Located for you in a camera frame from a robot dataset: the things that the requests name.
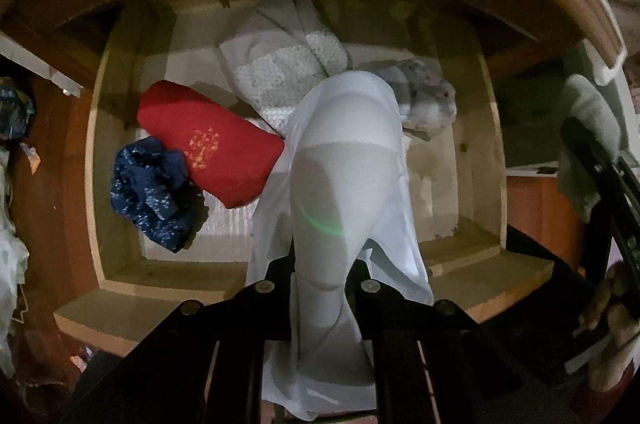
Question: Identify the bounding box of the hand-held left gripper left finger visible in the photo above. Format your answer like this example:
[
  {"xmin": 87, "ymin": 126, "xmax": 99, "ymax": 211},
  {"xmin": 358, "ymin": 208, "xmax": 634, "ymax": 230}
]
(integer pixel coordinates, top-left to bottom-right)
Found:
[{"xmin": 65, "ymin": 257, "xmax": 293, "ymax": 424}]

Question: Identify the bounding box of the white lace underwear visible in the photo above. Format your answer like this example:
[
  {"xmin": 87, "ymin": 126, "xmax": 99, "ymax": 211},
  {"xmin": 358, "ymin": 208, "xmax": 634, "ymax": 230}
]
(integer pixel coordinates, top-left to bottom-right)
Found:
[{"xmin": 220, "ymin": 0, "xmax": 351, "ymax": 135}]

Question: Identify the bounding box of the light wood drawer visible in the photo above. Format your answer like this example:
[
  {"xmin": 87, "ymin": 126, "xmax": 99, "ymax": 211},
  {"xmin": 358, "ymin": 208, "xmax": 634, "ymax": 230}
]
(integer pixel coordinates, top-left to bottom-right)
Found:
[{"xmin": 52, "ymin": 0, "xmax": 556, "ymax": 355}]

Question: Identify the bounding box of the pale white silky underwear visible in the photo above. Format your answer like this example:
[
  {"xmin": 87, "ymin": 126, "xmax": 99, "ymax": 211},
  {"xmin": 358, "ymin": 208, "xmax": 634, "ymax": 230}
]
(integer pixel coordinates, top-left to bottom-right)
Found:
[{"xmin": 247, "ymin": 72, "xmax": 433, "ymax": 422}]

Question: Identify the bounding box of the person's right forearm red sleeve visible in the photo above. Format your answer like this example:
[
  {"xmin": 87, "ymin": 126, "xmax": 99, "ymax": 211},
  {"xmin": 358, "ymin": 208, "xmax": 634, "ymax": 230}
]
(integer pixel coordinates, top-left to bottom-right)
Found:
[{"xmin": 575, "ymin": 349, "xmax": 640, "ymax": 415}]

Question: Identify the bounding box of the red underwear gold print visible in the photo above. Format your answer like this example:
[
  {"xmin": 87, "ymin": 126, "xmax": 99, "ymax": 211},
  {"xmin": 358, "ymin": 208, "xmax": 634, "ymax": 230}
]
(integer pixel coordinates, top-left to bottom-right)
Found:
[{"xmin": 137, "ymin": 79, "xmax": 286, "ymax": 209}]

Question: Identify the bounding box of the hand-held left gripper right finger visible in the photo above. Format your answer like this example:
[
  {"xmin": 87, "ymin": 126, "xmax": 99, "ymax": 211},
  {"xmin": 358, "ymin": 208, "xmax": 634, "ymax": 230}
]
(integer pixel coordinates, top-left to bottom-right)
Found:
[{"xmin": 350, "ymin": 260, "xmax": 551, "ymax": 424}]

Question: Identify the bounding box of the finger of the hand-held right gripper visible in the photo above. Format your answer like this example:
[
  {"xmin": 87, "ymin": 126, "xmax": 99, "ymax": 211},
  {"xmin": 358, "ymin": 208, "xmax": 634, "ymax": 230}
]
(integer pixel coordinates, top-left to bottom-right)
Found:
[{"xmin": 560, "ymin": 117, "xmax": 621, "ymax": 185}]

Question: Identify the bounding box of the navy dotted underwear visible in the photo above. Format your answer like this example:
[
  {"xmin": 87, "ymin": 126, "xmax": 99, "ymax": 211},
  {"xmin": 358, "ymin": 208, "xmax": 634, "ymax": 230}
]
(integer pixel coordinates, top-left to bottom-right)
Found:
[{"xmin": 110, "ymin": 137, "xmax": 208, "ymax": 253}]

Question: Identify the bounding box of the blue snack bag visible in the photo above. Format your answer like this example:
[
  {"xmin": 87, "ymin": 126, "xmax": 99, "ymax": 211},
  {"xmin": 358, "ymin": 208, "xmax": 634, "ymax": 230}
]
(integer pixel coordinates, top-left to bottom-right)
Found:
[{"xmin": 0, "ymin": 77, "xmax": 36, "ymax": 140}]

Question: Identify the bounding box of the person's right hand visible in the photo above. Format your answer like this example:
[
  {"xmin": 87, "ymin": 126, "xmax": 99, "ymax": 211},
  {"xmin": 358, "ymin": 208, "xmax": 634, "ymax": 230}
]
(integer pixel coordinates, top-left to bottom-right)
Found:
[{"xmin": 575, "ymin": 265, "xmax": 640, "ymax": 355}]

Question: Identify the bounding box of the grey green underwear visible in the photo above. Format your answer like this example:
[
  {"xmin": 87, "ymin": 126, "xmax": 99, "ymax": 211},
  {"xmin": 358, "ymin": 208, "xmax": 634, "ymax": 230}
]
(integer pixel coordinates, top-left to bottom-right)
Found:
[{"xmin": 557, "ymin": 74, "xmax": 623, "ymax": 222}]

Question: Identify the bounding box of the white dotted bed sheet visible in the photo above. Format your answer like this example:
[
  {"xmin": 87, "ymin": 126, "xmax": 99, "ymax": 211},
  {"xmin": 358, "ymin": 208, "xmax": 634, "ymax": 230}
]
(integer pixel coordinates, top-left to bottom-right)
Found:
[{"xmin": 0, "ymin": 144, "xmax": 31, "ymax": 377}]

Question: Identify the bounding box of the white grey floral underwear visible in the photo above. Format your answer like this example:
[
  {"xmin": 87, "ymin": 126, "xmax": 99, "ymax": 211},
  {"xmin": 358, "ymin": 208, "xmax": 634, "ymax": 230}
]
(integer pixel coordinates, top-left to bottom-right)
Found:
[{"xmin": 375, "ymin": 59, "xmax": 458, "ymax": 140}]

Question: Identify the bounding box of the orange wrapper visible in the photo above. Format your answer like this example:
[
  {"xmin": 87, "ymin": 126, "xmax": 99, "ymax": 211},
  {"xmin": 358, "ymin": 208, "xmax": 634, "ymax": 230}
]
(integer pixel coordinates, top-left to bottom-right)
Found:
[{"xmin": 20, "ymin": 143, "xmax": 42, "ymax": 175}]

